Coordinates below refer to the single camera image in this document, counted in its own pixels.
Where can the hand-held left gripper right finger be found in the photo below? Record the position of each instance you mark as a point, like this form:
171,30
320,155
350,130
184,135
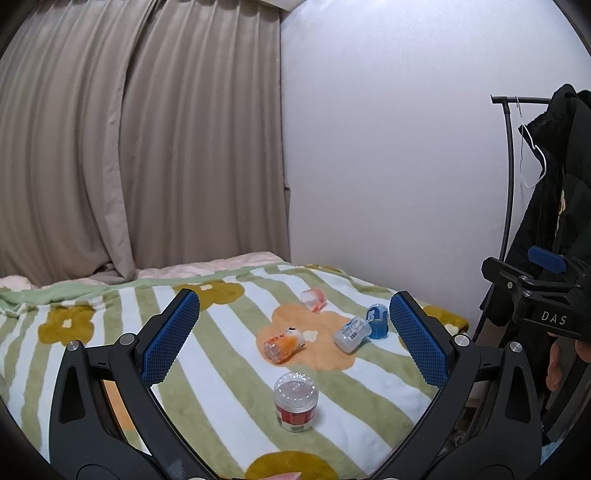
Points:
418,342

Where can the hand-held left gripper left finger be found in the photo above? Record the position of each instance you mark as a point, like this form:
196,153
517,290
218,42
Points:
171,336

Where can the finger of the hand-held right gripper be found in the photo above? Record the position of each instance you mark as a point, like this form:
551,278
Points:
547,259
505,273

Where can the blue plastic cup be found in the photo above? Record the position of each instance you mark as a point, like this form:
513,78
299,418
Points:
379,321

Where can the clear cup with white label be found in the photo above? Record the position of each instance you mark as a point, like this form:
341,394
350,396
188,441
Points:
352,333

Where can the clear cup with orange label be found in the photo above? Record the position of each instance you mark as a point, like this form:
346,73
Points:
282,347

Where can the clear cup with pink tint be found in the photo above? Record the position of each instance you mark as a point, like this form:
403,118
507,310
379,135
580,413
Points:
314,299

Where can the clear cup with red label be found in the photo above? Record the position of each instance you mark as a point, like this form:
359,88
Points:
296,402

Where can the person's right hand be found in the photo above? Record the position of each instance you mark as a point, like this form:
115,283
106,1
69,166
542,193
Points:
557,364

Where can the black jacket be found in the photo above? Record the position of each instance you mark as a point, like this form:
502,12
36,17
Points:
563,194

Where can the green striped floral blanket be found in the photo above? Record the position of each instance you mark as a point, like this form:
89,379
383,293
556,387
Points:
231,369

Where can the pale pink bed sheet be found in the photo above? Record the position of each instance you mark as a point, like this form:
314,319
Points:
203,266

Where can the black clothes rack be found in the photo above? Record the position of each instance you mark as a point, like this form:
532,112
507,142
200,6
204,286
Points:
509,152

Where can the beige curtain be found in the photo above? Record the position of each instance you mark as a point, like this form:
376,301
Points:
138,138

